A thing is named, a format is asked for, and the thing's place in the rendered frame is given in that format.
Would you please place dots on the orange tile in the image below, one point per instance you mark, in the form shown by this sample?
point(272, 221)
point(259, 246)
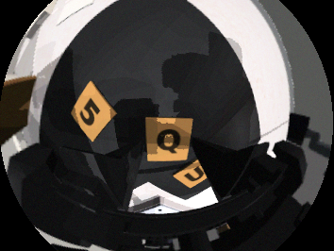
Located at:
point(92, 112)
point(168, 138)
point(192, 174)

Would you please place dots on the white paper card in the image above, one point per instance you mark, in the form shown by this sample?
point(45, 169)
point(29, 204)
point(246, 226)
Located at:
point(72, 7)

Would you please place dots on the cream rectangular block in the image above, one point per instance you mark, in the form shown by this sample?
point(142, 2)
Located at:
point(40, 20)

